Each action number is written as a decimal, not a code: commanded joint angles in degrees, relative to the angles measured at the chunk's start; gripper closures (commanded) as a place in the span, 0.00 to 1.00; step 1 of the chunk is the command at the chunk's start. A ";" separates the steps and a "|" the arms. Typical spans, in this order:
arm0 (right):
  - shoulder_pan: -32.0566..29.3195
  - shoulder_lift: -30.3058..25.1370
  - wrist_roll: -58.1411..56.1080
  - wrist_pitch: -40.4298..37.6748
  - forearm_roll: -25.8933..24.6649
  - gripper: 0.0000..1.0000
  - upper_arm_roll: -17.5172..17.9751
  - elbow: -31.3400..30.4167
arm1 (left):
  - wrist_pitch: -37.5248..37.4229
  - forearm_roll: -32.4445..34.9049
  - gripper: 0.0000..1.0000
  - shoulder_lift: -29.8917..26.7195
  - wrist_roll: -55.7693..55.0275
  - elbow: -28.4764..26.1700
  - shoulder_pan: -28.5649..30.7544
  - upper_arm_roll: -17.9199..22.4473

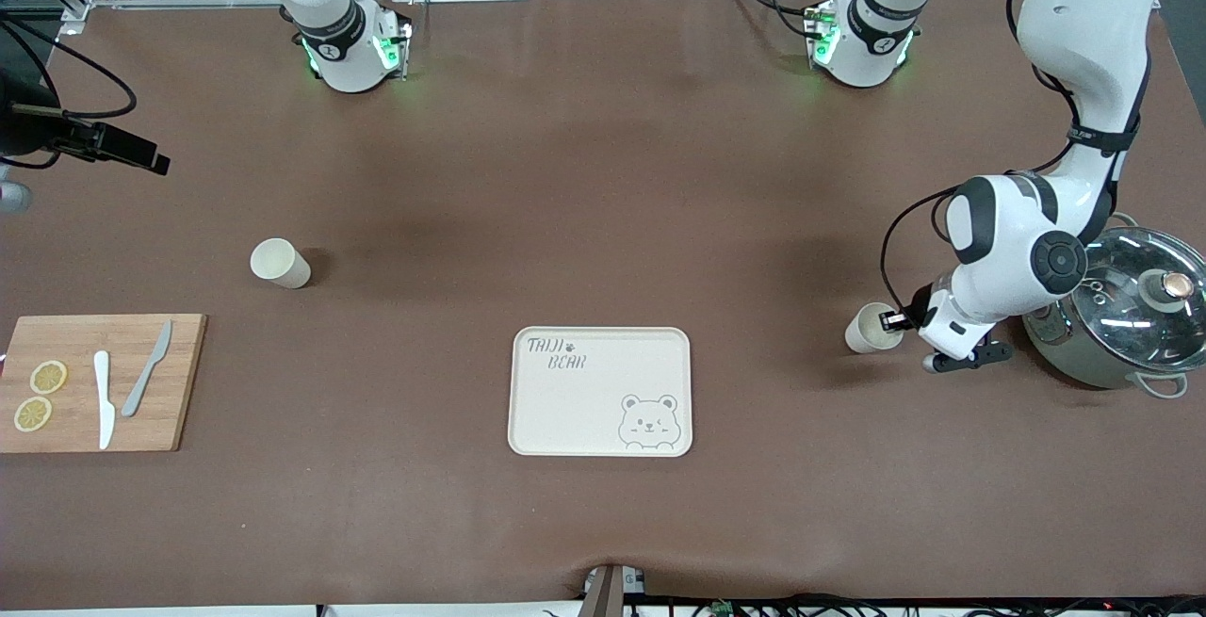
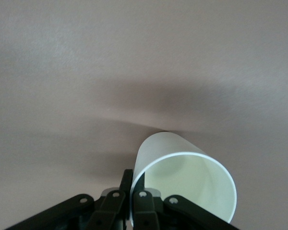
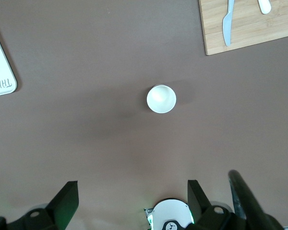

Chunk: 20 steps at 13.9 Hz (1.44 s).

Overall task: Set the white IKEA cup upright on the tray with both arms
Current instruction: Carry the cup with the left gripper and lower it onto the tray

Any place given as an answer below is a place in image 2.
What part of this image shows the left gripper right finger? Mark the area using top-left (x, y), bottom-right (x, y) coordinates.
top-left (132, 174), bottom-right (242, 230)

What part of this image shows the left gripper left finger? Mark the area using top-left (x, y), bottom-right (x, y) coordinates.
top-left (4, 169), bottom-right (134, 230)

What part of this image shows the white plastic cup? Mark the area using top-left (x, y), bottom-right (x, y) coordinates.
top-left (130, 131), bottom-right (238, 228)

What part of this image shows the brown table cover mat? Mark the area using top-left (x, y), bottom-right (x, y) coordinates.
top-left (0, 0), bottom-right (288, 230)

